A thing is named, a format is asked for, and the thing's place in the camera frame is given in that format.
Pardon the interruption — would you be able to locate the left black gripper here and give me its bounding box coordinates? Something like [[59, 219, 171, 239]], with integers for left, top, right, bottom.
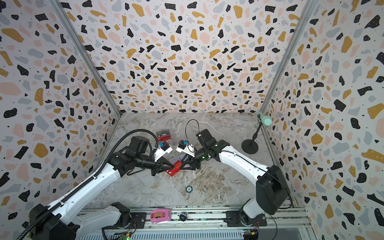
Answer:
[[138, 154, 177, 175]]

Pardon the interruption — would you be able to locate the yellow leather card holder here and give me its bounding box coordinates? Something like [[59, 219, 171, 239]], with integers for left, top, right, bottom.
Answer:
[[169, 154, 190, 166]]

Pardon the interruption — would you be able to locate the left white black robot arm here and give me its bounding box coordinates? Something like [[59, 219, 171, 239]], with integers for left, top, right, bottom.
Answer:
[[18, 136, 174, 240]]

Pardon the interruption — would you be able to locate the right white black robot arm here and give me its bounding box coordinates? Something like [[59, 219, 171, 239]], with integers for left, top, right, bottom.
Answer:
[[177, 129, 290, 227]]

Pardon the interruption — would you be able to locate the clear acrylic card box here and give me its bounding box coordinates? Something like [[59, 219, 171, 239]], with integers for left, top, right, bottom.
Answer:
[[156, 130, 172, 142]]

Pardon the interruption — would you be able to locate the pink tape dispenser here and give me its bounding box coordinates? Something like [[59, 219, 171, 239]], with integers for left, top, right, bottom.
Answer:
[[150, 209, 172, 224]]

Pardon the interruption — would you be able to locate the small black knob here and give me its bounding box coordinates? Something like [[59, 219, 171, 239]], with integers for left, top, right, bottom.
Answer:
[[179, 212, 188, 222]]

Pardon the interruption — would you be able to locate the black microphone stand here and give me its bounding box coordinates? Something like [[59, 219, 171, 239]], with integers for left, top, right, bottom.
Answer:
[[242, 122, 263, 155]]

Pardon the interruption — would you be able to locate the green circuit board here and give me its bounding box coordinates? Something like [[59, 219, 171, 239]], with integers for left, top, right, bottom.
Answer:
[[118, 233, 133, 240]]

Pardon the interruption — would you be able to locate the right circuit board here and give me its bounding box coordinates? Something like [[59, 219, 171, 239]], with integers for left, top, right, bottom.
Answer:
[[243, 229, 259, 240]]

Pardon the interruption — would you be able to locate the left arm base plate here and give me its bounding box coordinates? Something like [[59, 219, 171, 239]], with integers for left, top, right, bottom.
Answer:
[[105, 212, 147, 231]]

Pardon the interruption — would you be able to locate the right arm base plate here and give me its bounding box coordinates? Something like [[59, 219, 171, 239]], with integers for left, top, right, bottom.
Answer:
[[224, 210, 267, 228]]

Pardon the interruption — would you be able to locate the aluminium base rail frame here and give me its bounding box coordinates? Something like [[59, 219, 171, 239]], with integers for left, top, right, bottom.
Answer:
[[78, 205, 316, 240]]

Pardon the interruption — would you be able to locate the left black corrugated cable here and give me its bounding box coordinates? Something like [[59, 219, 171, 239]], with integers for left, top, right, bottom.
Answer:
[[16, 128, 159, 240]]

